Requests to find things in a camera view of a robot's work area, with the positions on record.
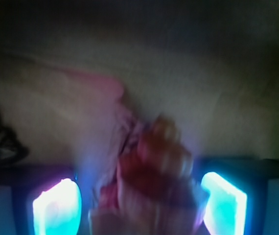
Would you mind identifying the orange conch shell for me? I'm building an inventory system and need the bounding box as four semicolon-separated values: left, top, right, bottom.
89;116;208;235

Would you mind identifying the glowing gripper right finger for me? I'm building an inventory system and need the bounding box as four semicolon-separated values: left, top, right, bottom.
199;161;269;235

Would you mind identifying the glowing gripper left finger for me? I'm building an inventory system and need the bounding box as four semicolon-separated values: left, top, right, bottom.
12;168;83;235

